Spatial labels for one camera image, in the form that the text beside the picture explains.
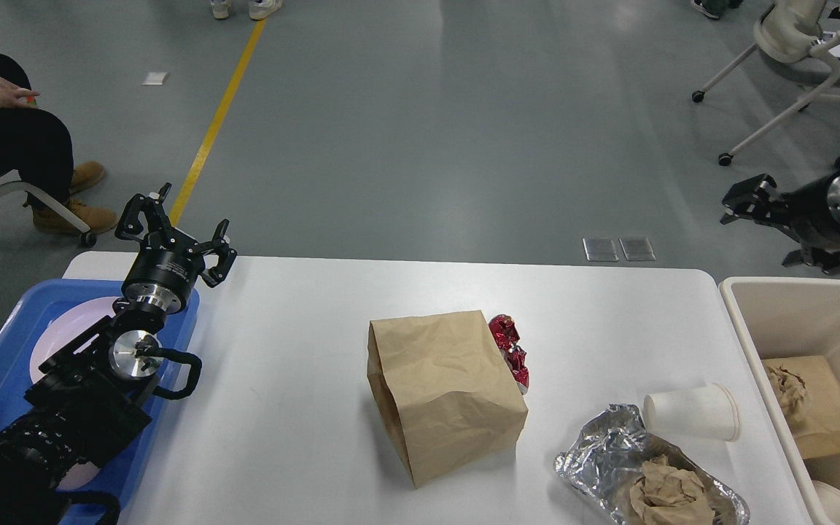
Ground brown paper bag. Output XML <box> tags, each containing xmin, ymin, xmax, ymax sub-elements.
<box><xmin>367</xmin><ymin>311</ymin><xmax>528</xmax><ymax>488</ymax></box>
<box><xmin>761</xmin><ymin>355</ymin><xmax>840</xmax><ymax>459</ymax></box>

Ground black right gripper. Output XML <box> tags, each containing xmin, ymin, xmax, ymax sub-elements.
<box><xmin>720</xmin><ymin>170</ymin><xmax>840</xmax><ymax>276</ymax></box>

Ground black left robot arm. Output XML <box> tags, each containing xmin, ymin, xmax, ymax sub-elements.
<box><xmin>0</xmin><ymin>184</ymin><xmax>238</xmax><ymax>524</ymax></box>

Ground seated person in black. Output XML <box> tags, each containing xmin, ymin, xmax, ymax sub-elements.
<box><xmin>0</xmin><ymin>53</ymin><xmax>118</xmax><ymax>233</ymax></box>

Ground brown paper bag on table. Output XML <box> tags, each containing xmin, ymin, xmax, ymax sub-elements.
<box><xmin>367</xmin><ymin>311</ymin><xmax>528</xmax><ymax>488</ymax></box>

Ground paper scrap on floor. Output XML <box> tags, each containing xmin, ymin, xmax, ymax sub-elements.
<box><xmin>142</xmin><ymin>71</ymin><xmax>169</xmax><ymax>86</ymax></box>

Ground white chair at left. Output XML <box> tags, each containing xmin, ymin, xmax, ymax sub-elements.
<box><xmin>0</xmin><ymin>169</ymin><xmax>98</xmax><ymax>249</ymax></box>

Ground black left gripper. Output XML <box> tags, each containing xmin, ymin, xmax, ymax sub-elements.
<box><xmin>114</xmin><ymin>182</ymin><xmax>238</xmax><ymax>314</ymax></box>

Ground red foil wrapper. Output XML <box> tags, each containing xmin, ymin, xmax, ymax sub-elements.
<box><xmin>488</xmin><ymin>314</ymin><xmax>529</xmax><ymax>394</ymax></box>

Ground beige plastic bin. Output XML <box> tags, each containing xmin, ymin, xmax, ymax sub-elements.
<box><xmin>719</xmin><ymin>278</ymin><xmax>840</xmax><ymax>524</ymax></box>

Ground brown paper ball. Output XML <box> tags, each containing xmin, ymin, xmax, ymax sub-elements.
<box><xmin>764</xmin><ymin>365</ymin><xmax>809</xmax><ymax>429</ymax></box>

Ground crumpled brown paper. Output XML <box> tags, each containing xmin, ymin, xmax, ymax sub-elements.
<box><xmin>628</xmin><ymin>455</ymin><xmax>717</xmax><ymax>524</ymax></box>

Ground pink plate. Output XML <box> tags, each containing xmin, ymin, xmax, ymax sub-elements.
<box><xmin>28</xmin><ymin>297</ymin><xmax>117</xmax><ymax>384</ymax></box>

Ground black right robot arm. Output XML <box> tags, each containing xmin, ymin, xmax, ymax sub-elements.
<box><xmin>720</xmin><ymin>162</ymin><xmax>840</xmax><ymax>276</ymax></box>

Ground blue plastic tray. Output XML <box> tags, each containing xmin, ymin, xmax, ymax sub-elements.
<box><xmin>0</xmin><ymin>279</ymin><xmax>167</xmax><ymax>506</ymax></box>

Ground white office chair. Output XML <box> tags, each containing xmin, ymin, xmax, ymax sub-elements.
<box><xmin>691</xmin><ymin>1</ymin><xmax>840</xmax><ymax>168</ymax></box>

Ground white paper cup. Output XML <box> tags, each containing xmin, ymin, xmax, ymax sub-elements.
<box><xmin>812</xmin><ymin>481</ymin><xmax>840</xmax><ymax>524</ymax></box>
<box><xmin>641</xmin><ymin>383</ymin><xmax>740</xmax><ymax>442</ymax></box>

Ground standing person white sneakers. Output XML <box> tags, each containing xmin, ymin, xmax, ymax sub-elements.
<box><xmin>210</xmin><ymin>0</ymin><xmax>284</xmax><ymax>21</ymax></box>

